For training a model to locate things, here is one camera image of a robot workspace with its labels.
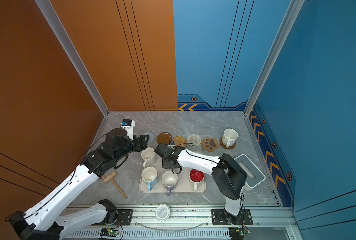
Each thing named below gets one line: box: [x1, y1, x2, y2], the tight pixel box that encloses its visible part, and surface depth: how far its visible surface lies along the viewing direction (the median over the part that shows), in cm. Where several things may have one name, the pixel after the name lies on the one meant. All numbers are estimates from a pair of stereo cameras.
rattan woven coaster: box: [173, 136, 187, 148], surface depth 105 cm
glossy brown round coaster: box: [156, 132, 172, 145], surface depth 105 cm
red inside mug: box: [189, 168, 205, 192], surface depth 83 cm
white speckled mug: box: [222, 128, 238, 148], surface depth 97 cm
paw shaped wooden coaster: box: [201, 137, 220, 152], surface depth 103 cm
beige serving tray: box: [139, 152, 207, 196], surface depth 83 cm
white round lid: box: [155, 203, 171, 222], surface depth 71 cm
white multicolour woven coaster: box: [186, 134, 202, 147], surface depth 105 cm
